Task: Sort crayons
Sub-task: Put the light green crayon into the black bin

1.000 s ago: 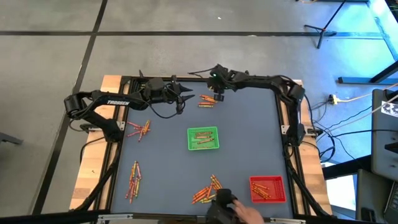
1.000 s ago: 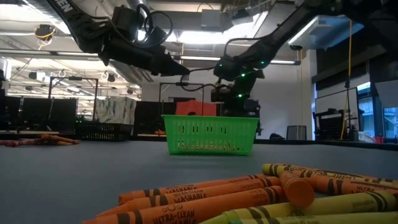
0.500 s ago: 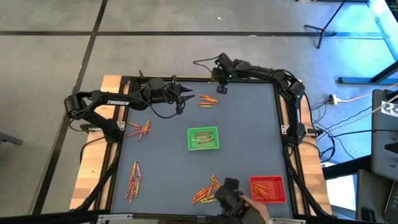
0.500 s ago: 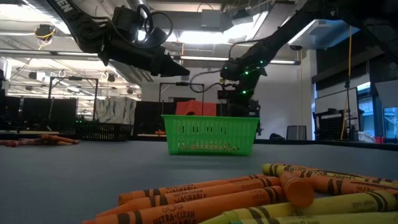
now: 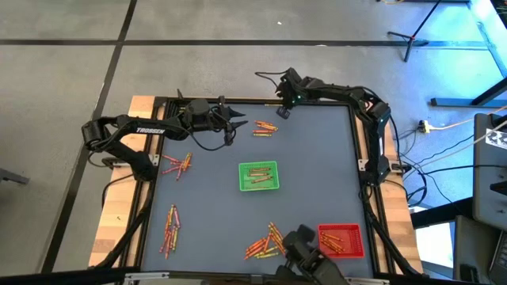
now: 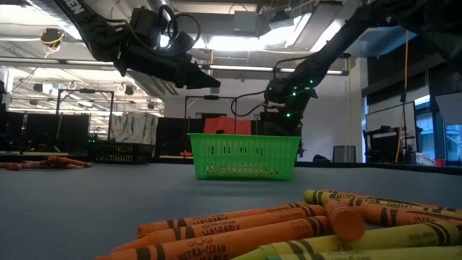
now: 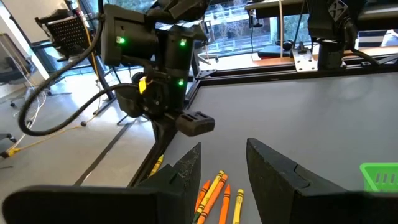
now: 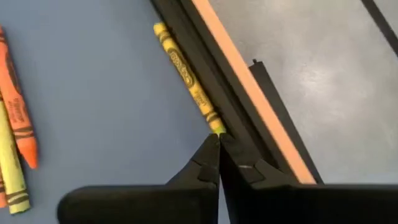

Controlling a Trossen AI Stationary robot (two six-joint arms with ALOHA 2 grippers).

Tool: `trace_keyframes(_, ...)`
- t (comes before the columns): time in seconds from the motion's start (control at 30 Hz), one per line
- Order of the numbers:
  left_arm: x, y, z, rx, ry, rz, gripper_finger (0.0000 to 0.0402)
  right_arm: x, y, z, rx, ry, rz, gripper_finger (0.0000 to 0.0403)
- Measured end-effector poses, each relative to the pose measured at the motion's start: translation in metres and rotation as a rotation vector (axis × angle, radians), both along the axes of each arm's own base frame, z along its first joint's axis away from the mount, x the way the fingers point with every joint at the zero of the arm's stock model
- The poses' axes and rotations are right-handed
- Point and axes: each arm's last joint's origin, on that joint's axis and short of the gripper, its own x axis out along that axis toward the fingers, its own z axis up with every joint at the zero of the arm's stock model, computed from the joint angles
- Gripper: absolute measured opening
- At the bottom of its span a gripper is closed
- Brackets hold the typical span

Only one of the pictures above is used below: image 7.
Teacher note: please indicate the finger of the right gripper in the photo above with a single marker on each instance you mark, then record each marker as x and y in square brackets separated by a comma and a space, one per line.
[164, 133]

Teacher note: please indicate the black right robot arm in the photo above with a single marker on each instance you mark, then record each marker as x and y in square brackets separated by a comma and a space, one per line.
[174, 46]

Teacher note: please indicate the green plastic basket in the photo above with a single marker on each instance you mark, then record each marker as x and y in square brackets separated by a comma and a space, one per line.
[379, 177]

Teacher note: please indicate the black cart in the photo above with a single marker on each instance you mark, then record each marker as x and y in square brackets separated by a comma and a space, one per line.
[68, 31]

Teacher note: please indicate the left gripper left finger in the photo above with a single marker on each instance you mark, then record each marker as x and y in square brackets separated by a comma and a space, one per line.
[93, 205]

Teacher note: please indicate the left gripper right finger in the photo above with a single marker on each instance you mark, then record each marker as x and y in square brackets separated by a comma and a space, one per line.
[311, 205]

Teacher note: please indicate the yellow green crayon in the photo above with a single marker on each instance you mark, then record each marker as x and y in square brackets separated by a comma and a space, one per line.
[210, 193]

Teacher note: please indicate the black table frame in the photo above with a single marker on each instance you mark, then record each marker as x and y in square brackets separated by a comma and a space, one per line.
[280, 76]

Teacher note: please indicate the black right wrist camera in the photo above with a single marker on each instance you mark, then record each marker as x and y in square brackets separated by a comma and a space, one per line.
[129, 104]

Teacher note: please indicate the black tripod stand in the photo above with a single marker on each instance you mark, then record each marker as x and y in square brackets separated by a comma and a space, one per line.
[105, 84]

